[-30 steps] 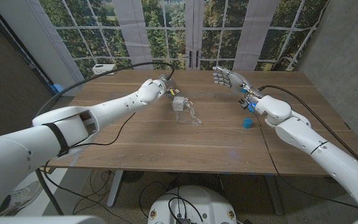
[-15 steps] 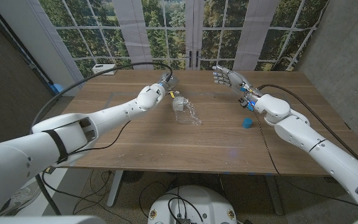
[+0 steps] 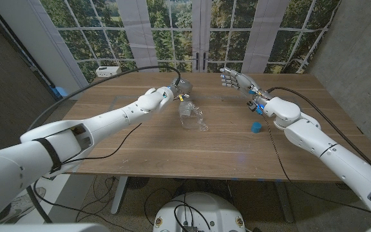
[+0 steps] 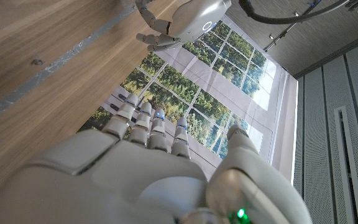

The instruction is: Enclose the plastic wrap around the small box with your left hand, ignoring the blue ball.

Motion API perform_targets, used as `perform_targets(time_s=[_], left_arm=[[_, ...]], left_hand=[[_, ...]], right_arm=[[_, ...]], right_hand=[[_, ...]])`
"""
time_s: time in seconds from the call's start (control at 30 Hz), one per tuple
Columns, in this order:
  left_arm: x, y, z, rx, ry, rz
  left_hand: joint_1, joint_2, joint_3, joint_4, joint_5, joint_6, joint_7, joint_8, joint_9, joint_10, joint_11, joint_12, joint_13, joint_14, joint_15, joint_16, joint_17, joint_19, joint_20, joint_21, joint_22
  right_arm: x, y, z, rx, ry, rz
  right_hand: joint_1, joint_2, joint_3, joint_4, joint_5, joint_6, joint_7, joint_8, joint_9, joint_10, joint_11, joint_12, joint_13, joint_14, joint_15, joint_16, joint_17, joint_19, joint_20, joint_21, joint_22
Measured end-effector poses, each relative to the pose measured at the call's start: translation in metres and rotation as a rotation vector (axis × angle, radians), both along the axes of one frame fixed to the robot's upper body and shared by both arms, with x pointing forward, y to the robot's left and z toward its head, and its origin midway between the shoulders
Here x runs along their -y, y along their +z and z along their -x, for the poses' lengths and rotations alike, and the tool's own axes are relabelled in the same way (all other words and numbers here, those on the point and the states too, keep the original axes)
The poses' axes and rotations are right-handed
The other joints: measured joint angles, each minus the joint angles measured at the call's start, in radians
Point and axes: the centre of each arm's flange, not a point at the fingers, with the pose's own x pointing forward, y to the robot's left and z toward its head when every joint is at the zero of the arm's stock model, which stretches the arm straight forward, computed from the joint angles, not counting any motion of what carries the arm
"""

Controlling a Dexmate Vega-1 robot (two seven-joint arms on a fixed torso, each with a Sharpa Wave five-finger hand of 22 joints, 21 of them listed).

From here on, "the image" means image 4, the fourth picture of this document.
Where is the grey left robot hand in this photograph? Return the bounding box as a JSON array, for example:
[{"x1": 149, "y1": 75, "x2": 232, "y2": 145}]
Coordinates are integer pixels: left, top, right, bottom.
[{"x1": 134, "y1": 0, "x2": 232, "y2": 52}]

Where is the printed forest window backdrop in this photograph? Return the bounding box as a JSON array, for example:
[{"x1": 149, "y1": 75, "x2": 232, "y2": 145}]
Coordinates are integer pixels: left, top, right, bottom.
[{"x1": 78, "y1": 14, "x2": 300, "y2": 186}]

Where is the grey tape outline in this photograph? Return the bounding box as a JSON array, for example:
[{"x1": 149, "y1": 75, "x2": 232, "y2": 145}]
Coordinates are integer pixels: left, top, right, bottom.
[{"x1": 0, "y1": 4, "x2": 136, "y2": 128}]

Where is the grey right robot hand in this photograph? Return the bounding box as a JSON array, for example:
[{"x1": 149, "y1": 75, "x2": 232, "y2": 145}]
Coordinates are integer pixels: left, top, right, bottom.
[{"x1": 0, "y1": 92, "x2": 313, "y2": 224}]

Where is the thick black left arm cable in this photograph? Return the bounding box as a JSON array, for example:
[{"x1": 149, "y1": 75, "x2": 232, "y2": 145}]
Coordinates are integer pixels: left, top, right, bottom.
[{"x1": 237, "y1": 0, "x2": 351, "y2": 26}]

